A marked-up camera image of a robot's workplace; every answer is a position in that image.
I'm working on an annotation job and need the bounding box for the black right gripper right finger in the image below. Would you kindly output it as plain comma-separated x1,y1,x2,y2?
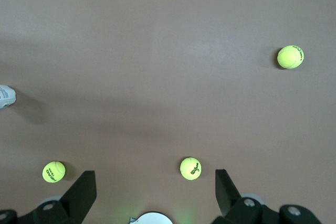
211,169,322,224

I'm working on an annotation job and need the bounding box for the yellow Head tennis ball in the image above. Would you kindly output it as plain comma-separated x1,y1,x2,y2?
277,45,305,70
41,161,66,183

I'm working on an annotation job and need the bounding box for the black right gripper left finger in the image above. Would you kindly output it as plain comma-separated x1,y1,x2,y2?
0,170,97,224

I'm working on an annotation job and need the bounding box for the yellow Wilson tennis ball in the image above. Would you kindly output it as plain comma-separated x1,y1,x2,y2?
180,157,202,181

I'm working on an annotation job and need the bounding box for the silver blue tennis ball can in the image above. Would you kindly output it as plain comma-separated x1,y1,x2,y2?
0,84,17,109

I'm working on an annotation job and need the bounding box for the brown table mat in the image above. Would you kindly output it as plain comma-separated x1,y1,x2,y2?
0,0,336,224

